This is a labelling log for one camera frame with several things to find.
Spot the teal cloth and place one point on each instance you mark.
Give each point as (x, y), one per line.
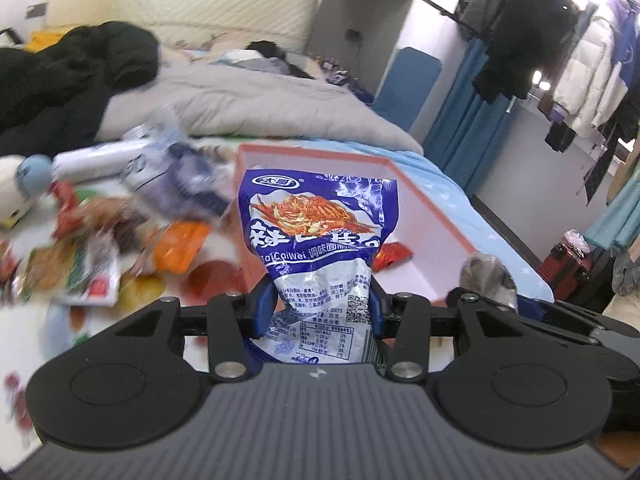
(615, 215)

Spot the blue chair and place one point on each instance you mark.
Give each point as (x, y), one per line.
(405, 85)

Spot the grey packet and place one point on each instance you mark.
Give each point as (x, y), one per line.
(487, 272)

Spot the white hanging puffer jacket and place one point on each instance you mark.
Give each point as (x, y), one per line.
(590, 75)

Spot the blue white hanging jacket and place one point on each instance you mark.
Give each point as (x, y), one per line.
(627, 45)

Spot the blue curtain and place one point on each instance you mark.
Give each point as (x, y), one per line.
(465, 125)

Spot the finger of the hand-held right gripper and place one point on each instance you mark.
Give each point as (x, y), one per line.
(575, 317)

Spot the grey duvet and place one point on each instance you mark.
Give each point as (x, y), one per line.
(250, 105)

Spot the cluster of small bottles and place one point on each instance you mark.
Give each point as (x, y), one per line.
(345, 77)

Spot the orange cardboard box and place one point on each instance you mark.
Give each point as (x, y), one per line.
(425, 220)

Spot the white printed plastic bag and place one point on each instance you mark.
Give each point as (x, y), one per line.
(150, 147)

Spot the white blue plush penguin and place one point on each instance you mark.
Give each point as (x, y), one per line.
(25, 180)

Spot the red crinkled snack packet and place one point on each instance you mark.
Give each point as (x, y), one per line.
(65, 205)

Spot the clear bag with dark contents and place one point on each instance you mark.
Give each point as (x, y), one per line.
(192, 180)

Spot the red suitcase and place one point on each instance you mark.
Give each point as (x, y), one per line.
(560, 270)

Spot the cream padded headboard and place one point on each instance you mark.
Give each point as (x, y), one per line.
(175, 5)

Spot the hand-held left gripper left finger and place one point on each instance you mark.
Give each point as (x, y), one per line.
(262, 305)

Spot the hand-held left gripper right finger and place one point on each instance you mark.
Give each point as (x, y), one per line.
(375, 310)

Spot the yellow cloth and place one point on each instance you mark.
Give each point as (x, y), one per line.
(42, 40)

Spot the pile of snack packets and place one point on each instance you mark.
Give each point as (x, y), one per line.
(90, 260)

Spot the black wall socket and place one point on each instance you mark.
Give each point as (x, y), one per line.
(353, 34)

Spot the black puffer jacket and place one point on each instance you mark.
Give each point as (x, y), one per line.
(75, 75)

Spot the white and black clothes pile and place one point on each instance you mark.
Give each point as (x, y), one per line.
(9, 37)

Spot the red foil snack packet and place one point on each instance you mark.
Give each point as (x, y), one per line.
(392, 256)

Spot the blue snack packet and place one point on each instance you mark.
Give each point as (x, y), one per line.
(310, 240)

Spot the black hanging coat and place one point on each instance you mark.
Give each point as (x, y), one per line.
(530, 25)

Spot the white cylindrical bottle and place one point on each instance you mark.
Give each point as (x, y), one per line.
(95, 160)

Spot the grey wall switch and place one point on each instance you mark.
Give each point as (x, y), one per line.
(36, 10)

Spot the plaid and black clothes heap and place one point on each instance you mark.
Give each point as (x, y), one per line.
(265, 52)

